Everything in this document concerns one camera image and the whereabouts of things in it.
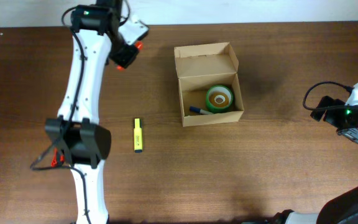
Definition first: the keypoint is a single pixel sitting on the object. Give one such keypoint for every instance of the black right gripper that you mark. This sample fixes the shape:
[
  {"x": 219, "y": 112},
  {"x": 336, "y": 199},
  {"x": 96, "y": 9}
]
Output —
[{"x": 330, "y": 116}]

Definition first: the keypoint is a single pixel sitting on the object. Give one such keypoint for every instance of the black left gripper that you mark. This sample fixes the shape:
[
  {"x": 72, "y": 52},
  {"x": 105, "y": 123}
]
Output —
[{"x": 131, "y": 62}]

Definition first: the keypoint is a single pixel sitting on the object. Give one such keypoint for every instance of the red black stapler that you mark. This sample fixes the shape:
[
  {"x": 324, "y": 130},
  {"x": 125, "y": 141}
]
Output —
[{"x": 129, "y": 55}]

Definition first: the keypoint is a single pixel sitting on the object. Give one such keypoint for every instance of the cardboard box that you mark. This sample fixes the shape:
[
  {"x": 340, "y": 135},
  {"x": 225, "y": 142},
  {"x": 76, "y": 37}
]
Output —
[{"x": 199, "y": 67}]

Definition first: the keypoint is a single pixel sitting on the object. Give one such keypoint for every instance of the blue white marker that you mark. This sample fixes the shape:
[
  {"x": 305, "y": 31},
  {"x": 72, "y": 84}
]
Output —
[{"x": 199, "y": 111}]

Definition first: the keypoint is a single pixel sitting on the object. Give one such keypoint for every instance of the yellow clear tape roll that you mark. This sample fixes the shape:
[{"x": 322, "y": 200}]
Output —
[{"x": 219, "y": 99}]

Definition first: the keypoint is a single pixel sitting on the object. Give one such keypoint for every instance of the green tape roll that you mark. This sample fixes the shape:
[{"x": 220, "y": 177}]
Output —
[{"x": 219, "y": 88}]

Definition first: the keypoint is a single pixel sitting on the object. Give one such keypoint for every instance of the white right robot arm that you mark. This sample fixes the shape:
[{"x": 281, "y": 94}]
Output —
[{"x": 342, "y": 209}]

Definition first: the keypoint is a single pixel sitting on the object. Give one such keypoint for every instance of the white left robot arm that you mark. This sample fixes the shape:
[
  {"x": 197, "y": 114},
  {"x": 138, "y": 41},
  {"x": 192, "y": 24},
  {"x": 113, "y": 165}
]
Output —
[{"x": 79, "y": 144}]

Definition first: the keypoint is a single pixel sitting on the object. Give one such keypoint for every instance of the yellow highlighter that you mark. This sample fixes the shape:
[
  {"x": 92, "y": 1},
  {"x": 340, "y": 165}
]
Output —
[{"x": 138, "y": 141}]

